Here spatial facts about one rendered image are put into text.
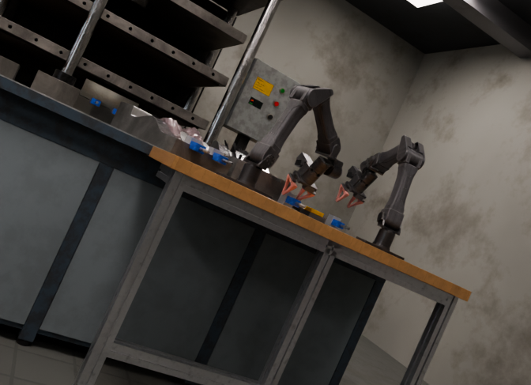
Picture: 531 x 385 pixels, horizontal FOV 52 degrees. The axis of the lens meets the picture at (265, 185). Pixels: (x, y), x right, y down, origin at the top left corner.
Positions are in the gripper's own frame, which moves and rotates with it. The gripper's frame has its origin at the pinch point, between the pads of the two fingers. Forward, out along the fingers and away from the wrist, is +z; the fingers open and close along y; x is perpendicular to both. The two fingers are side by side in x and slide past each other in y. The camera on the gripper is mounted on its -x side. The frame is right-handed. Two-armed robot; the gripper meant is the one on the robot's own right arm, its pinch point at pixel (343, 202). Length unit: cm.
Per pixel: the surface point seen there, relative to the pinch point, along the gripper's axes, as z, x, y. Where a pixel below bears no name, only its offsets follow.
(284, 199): 0.8, 19.3, 43.1
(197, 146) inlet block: -2, 17, 85
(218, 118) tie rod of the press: 20, -64, 42
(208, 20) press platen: -11, -96, 64
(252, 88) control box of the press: 4, -85, 26
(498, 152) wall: -40, -148, -238
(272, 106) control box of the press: 6, -81, 11
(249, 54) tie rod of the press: -12, -82, 42
